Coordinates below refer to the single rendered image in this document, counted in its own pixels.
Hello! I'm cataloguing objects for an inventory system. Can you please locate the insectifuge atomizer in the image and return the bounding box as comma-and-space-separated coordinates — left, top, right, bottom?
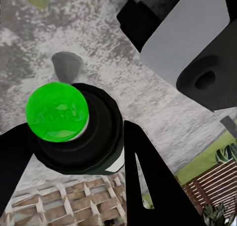
25, 51, 125, 175

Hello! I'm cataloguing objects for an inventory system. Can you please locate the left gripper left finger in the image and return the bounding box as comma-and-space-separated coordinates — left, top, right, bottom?
0, 123, 33, 217

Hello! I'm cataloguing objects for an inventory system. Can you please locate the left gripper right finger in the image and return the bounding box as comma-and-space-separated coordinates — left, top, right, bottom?
123, 121, 207, 226

